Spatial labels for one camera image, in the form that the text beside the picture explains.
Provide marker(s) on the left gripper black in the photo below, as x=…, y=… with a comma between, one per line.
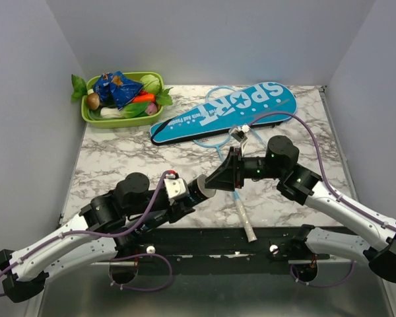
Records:
x=181, y=211

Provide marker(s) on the green leaf left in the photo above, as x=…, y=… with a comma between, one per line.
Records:
x=79, y=87

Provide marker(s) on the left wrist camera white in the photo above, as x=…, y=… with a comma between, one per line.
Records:
x=176, y=189

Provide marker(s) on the green plastic basket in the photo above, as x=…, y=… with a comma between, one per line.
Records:
x=96, y=120

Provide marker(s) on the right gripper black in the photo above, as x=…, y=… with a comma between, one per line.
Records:
x=230, y=174

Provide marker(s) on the green leaf right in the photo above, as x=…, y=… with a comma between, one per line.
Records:
x=163, y=98

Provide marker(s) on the black shuttlecock tube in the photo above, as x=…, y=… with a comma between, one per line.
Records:
x=151, y=216

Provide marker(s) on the green cabbage toy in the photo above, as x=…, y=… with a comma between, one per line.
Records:
x=151, y=84

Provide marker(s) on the green leaf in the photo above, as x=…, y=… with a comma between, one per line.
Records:
x=79, y=87
x=163, y=98

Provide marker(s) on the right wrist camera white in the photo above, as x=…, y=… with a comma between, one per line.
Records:
x=240, y=134

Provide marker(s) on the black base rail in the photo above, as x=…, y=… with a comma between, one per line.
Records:
x=199, y=251

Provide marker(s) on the blue badminton racket front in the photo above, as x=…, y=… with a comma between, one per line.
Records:
x=217, y=142

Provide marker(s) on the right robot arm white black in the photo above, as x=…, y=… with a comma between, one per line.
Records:
x=374, y=240

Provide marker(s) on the green leafy vegetable toy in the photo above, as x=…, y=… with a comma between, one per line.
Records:
x=134, y=110

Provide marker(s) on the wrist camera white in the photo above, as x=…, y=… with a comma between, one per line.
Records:
x=176, y=189
x=240, y=134

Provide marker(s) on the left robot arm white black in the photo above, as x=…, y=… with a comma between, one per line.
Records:
x=104, y=229

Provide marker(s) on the blue snack bag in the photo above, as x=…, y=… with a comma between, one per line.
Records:
x=117, y=89

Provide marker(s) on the pink onion toy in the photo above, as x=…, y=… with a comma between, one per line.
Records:
x=151, y=109

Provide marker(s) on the orange carrot toy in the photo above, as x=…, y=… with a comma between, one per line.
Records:
x=144, y=98

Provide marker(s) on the blue racket cover bag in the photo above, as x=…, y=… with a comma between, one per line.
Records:
x=217, y=116

